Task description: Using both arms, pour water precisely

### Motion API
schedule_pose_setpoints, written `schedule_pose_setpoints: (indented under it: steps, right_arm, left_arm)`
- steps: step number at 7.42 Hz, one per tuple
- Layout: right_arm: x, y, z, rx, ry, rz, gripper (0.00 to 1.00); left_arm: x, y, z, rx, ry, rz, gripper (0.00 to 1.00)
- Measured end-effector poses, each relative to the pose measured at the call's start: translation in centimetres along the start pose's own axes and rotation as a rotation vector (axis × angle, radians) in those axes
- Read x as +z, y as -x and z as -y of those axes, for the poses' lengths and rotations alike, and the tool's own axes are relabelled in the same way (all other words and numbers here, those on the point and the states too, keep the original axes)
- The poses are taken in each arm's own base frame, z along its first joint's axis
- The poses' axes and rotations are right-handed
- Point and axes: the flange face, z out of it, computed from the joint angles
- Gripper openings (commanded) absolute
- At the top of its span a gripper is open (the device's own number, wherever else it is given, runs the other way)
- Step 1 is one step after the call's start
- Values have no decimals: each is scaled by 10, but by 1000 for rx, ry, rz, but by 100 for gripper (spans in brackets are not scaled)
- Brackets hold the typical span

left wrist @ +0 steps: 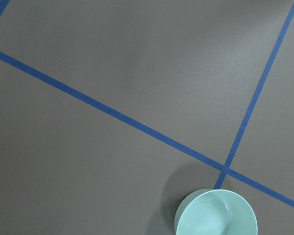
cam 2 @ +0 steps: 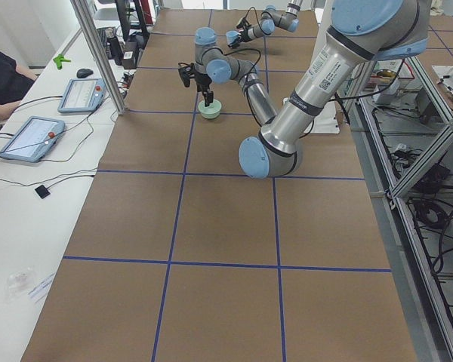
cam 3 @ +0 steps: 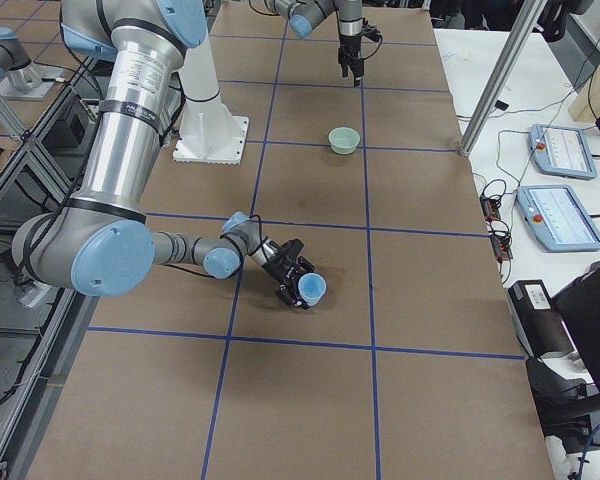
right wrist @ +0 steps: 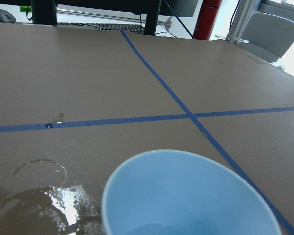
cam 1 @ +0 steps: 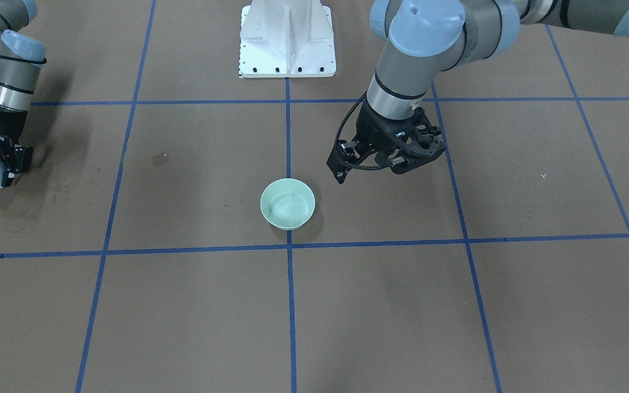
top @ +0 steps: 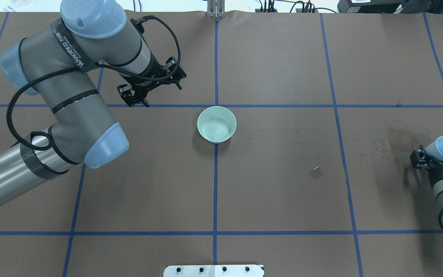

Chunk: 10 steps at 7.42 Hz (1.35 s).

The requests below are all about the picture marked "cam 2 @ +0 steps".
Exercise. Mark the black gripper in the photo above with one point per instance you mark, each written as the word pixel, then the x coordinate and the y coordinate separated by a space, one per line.
pixel 201 81
pixel 240 37

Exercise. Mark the mint green bowl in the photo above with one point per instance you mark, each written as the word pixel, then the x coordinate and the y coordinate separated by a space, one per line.
pixel 211 111

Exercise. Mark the light blue cup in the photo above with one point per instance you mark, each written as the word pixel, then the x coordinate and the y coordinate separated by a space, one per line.
pixel 230 36

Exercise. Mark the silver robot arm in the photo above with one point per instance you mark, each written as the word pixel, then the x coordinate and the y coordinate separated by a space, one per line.
pixel 360 31
pixel 253 26

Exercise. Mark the black water bottle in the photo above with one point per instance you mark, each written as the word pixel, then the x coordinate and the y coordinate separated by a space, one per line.
pixel 116 50

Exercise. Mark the black box with label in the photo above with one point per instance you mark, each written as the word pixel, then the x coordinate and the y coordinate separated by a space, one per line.
pixel 130 55

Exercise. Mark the black computer monitor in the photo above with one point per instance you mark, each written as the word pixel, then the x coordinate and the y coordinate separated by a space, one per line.
pixel 132 22

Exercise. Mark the far teach pendant tablet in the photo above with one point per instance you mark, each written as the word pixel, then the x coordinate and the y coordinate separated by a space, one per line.
pixel 82 95

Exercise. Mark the teach pendant tablet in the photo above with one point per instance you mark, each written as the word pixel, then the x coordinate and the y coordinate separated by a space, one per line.
pixel 82 95
pixel 33 140

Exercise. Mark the black computer mouse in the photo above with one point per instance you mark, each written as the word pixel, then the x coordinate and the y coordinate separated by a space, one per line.
pixel 84 73

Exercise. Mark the green plastic clip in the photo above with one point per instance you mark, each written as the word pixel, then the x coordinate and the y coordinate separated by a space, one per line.
pixel 59 60

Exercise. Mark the near teach pendant tablet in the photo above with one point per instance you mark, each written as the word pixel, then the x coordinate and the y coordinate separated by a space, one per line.
pixel 33 140

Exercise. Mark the small black square device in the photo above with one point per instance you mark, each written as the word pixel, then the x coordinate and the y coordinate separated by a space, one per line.
pixel 42 191

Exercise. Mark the seated person in black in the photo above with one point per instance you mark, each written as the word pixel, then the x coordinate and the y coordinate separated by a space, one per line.
pixel 15 82

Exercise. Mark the clear plastic bag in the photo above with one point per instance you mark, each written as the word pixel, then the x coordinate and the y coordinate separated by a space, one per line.
pixel 19 283

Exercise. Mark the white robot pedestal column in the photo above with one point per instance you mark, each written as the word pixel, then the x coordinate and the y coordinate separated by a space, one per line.
pixel 326 121

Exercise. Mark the aluminium frame post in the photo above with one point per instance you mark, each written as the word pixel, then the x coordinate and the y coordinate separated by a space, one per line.
pixel 88 28

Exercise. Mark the aluminium frame rack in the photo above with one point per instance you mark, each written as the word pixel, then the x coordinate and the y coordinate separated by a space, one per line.
pixel 408 135

